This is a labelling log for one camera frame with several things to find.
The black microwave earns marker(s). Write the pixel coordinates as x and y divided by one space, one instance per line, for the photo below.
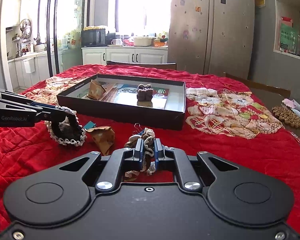
93 38

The blue binder clip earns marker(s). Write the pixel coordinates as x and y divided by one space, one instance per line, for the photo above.
89 126

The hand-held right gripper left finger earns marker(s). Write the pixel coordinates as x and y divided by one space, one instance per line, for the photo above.
138 155

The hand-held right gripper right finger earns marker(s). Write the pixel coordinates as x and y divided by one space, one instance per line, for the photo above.
158 156

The white mug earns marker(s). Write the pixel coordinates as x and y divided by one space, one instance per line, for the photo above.
115 42

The beige lace-trimmed scrunchie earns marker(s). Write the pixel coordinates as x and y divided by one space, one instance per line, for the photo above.
148 140

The white plastic basin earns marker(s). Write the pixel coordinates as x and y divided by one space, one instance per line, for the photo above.
142 41

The brown knitted hair accessory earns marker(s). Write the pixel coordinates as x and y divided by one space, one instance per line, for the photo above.
144 93

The green sign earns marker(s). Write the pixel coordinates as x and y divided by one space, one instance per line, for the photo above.
287 37

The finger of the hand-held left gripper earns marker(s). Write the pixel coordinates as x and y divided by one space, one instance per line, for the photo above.
52 116
43 105

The pot lid rack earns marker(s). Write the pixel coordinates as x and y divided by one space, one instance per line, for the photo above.
25 27

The white kitchen cabinet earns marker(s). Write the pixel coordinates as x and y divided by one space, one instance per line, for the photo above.
125 55

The orange container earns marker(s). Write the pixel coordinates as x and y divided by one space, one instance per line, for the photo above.
161 43

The beige refrigerator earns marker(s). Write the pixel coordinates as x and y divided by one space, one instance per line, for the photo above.
210 30

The white wall shelf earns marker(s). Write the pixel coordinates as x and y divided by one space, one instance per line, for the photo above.
277 30

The black lace-trimmed scrunchie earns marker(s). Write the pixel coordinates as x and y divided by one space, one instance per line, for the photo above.
70 132

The wooden bead mat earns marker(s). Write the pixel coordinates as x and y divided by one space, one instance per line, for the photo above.
287 116

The yellow wall label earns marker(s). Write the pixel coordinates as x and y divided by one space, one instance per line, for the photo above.
260 0

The pink cloth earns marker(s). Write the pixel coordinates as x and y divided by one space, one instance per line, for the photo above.
290 103

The black sliding door frame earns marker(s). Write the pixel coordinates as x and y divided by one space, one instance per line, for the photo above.
50 30

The red printed blanket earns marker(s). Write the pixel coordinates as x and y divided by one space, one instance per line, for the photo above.
215 142

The printed book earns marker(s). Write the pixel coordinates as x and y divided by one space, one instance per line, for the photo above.
125 96

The black shallow cardboard box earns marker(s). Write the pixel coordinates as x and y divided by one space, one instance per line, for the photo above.
130 116

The white hanging bin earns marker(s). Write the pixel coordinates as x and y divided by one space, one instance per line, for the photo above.
28 65

